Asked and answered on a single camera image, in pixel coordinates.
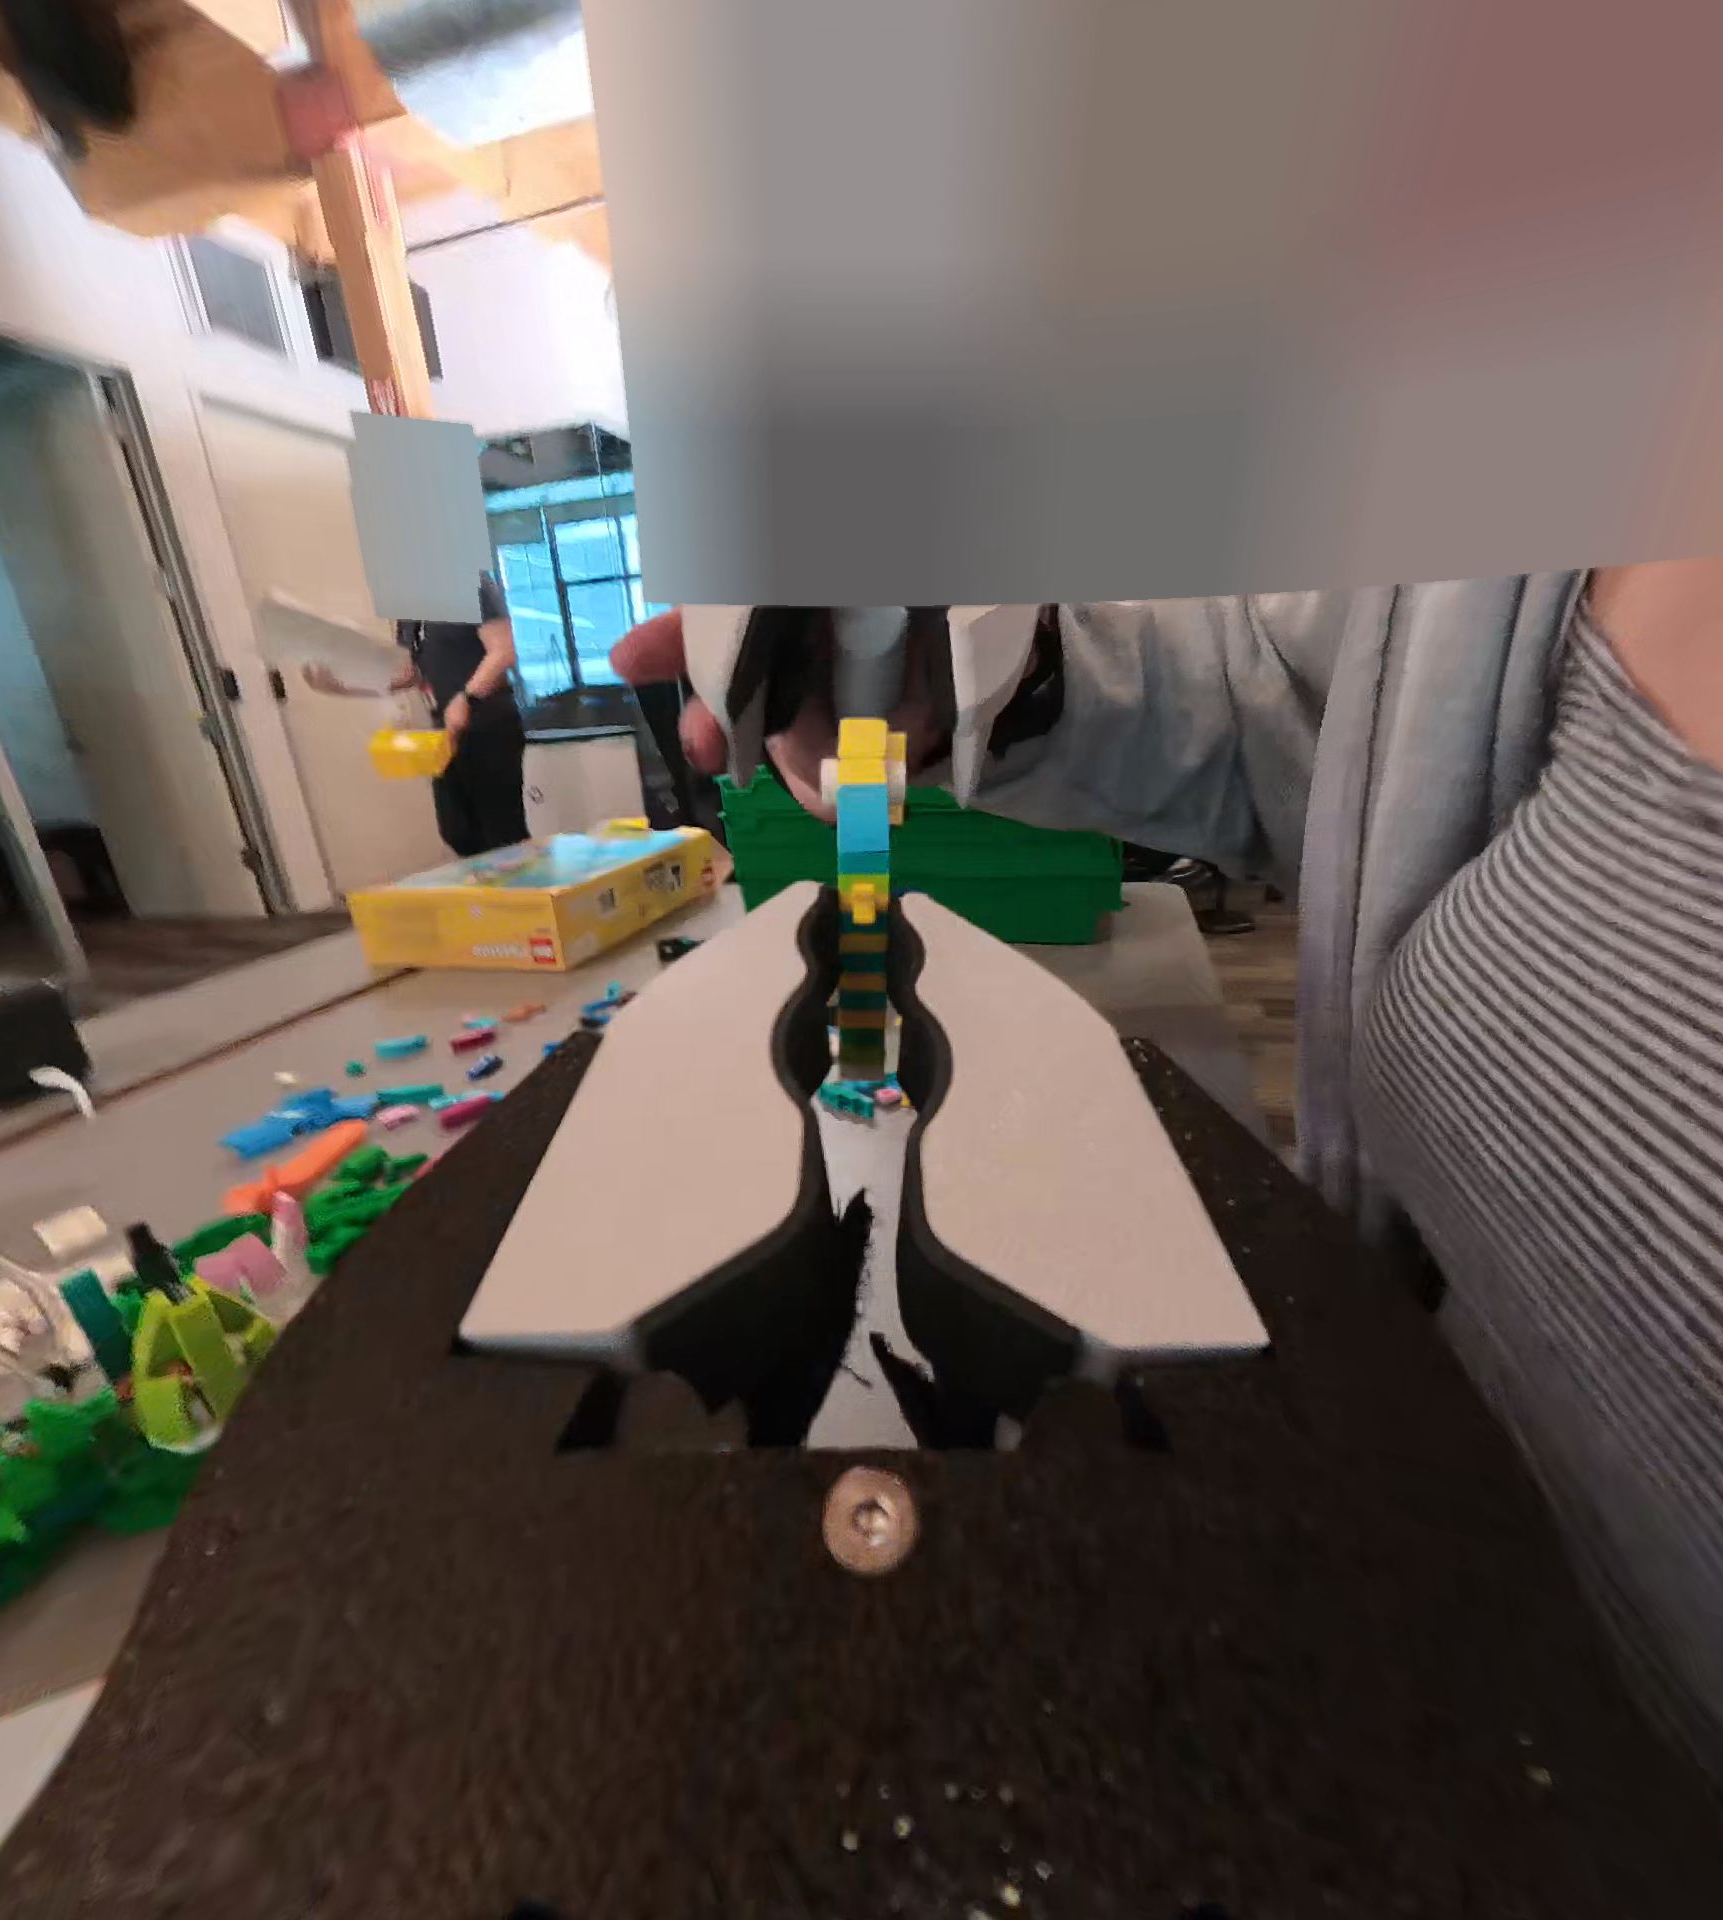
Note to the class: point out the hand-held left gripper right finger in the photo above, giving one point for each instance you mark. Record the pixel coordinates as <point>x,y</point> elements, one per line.
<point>1072,1170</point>

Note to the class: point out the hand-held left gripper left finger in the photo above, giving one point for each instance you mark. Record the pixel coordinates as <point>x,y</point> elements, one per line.
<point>652,1170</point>

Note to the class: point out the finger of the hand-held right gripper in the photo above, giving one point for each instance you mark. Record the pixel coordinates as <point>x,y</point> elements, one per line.
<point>712,660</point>
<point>984,674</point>

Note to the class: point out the yellow tan brick fish head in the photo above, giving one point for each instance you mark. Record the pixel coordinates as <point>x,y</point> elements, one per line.
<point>862,751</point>

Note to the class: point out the striped toy brick fish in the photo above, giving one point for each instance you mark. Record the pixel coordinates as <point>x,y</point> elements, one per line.
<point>862,900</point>

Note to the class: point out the person's right forearm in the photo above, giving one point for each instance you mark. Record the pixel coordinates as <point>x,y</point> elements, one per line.
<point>1175,721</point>

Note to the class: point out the grey desk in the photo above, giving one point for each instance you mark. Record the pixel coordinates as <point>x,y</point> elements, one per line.
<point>66,1642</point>

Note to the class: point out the large window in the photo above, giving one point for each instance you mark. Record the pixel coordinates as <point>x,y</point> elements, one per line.
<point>562,570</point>

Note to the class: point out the white cabinet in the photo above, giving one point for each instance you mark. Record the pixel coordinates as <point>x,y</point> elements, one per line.
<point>584,780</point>

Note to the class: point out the green storage box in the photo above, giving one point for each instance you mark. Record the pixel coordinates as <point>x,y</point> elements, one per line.
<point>952,885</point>

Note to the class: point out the yellow toy brick box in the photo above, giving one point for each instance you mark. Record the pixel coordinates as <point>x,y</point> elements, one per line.
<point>532,900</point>

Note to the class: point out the pile of green toy bricks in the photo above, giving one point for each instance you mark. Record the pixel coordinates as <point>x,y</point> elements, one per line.
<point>350,1209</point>

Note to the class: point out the yellow plastic tub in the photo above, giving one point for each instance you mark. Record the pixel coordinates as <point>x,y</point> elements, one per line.
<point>404,751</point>

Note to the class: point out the orange brick separator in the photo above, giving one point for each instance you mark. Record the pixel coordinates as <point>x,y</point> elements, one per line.
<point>298,1162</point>

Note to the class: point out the scattered blue pink toy bricks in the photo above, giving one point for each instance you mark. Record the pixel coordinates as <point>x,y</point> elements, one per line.
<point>298,1118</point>

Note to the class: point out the white paper sheet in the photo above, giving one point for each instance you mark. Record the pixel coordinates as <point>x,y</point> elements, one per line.
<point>336,638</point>

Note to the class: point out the white door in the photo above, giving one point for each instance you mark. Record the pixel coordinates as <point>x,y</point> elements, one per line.
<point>276,524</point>

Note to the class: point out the toy brick flower model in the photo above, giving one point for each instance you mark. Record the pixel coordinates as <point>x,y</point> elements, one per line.
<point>186,1351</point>

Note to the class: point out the person's torso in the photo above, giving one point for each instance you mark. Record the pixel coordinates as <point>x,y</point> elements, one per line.
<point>1625,1124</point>

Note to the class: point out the wooden post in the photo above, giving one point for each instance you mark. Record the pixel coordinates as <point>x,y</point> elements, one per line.
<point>374,301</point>

